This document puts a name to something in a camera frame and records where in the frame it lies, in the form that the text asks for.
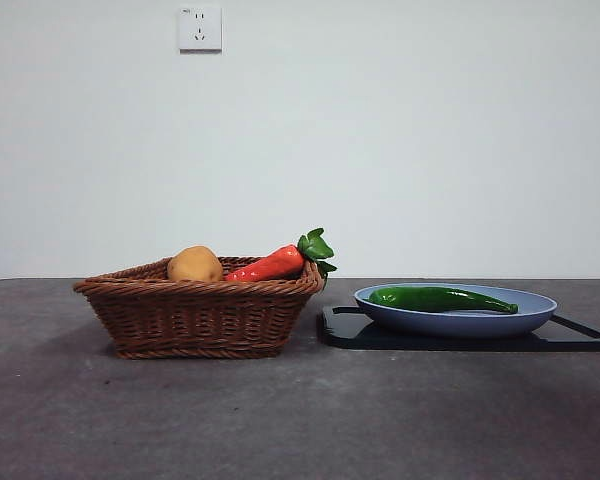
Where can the brown woven wicker basket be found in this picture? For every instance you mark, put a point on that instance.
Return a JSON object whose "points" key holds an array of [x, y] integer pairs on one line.
{"points": [[195, 320]]}

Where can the white wall socket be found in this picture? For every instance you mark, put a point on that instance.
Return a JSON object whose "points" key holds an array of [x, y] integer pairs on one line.
{"points": [[200, 29]]}

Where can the black flat board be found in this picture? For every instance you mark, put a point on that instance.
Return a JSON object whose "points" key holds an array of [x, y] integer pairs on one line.
{"points": [[345, 337]]}

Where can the orange carrot with green leaves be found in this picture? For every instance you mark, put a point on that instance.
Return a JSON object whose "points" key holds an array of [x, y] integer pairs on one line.
{"points": [[270, 265]]}

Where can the pale blue plate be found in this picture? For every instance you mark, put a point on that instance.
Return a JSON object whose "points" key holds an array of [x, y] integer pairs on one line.
{"points": [[455, 322]]}

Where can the yellow-brown potato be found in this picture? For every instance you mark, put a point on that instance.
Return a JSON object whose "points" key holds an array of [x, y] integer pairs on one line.
{"points": [[194, 265]]}

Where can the long green pepper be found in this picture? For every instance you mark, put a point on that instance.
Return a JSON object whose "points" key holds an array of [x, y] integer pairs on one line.
{"points": [[420, 297]]}

